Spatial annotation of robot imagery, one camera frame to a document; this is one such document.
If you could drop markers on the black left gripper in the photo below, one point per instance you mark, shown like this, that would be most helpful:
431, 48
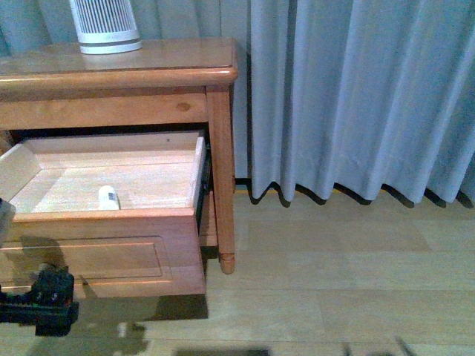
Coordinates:
48, 305

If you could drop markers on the wooden drawer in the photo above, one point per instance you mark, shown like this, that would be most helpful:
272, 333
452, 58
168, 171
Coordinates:
149, 247

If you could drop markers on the white medicine bottle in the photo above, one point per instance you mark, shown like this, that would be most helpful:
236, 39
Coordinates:
108, 199

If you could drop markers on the wooden nightstand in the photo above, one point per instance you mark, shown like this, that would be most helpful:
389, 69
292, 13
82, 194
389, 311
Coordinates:
166, 82

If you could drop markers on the white cylindrical air purifier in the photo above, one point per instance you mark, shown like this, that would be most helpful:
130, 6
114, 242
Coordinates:
105, 26

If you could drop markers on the grey curtain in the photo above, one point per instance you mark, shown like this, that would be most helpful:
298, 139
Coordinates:
362, 94

